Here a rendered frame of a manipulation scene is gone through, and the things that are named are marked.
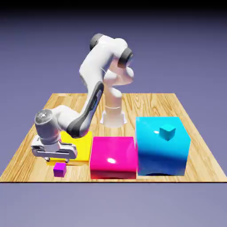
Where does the large pink box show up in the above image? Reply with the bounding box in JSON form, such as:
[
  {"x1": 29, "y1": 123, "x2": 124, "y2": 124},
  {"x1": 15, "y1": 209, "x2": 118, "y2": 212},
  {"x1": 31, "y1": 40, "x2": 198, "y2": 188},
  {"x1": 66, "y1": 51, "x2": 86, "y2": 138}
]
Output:
[{"x1": 90, "y1": 136, "x2": 139, "y2": 180}]

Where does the large yellow box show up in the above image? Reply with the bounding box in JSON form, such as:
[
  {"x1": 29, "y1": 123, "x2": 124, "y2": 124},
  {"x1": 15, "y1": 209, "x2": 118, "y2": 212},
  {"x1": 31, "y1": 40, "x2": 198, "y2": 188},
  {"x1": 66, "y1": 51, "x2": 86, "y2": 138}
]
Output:
[{"x1": 47, "y1": 131, "x2": 93, "y2": 163}]

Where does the large cyan box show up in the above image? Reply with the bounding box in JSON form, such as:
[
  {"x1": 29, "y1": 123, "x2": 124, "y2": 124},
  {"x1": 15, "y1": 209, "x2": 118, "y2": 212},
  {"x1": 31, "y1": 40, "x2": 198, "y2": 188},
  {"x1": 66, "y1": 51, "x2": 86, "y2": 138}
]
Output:
[{"x1": 135, "y1": 116, "x2": 192, "y2": 176}]

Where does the small cyan cube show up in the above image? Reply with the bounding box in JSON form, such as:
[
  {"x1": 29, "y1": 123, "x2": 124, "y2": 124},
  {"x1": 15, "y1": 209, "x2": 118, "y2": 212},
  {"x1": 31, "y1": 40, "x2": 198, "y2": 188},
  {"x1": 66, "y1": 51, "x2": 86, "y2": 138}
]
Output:
[{"x1": 159, "y1": 124, "x2": 176, "y2": 141}]

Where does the small purple cube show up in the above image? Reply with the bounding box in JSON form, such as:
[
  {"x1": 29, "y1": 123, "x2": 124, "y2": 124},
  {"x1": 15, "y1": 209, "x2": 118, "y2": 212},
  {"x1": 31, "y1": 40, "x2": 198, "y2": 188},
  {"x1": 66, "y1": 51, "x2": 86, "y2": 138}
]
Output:
[{"x1": 53, "y1": 162, "x2": 67, "y2": 178}]

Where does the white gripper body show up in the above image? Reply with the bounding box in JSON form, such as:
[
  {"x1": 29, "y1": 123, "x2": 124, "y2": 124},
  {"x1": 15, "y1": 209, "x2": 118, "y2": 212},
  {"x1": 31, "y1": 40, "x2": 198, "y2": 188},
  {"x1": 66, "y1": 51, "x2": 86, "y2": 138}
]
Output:
[{"x1": 31, "y1": 142, "x2": 78, "y2": 160}]

